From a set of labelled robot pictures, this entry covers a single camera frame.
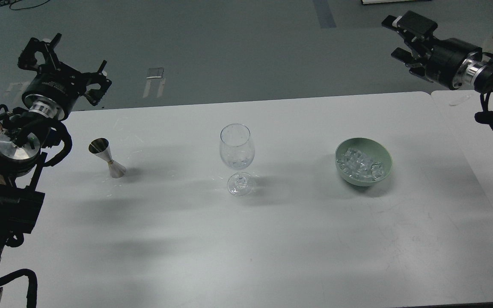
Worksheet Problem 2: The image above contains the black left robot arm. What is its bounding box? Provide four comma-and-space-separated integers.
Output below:
0, 33, 112, 308

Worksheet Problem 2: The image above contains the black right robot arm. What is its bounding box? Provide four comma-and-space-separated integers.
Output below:
381, 11, 493, 131

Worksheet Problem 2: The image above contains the clear wine glass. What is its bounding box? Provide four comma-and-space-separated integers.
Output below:
219, 123, 255, 196

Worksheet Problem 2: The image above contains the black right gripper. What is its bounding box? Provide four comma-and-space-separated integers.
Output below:
381, 11, 483, 90

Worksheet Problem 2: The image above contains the steel double jigger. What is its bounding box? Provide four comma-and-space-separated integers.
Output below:
88, 138, 127, 178

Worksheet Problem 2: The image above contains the metal floor plate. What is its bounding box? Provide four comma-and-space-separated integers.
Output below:
146, 68, 164, 80

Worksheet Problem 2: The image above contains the pile of ice cubes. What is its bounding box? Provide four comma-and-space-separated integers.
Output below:
336, 148, 387, 183

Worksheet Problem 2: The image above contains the green ceramic bowl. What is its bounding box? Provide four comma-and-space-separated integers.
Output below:
334, 138, 393, 187

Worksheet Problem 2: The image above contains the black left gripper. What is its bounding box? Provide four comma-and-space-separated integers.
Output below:
18, 33, 112, 121

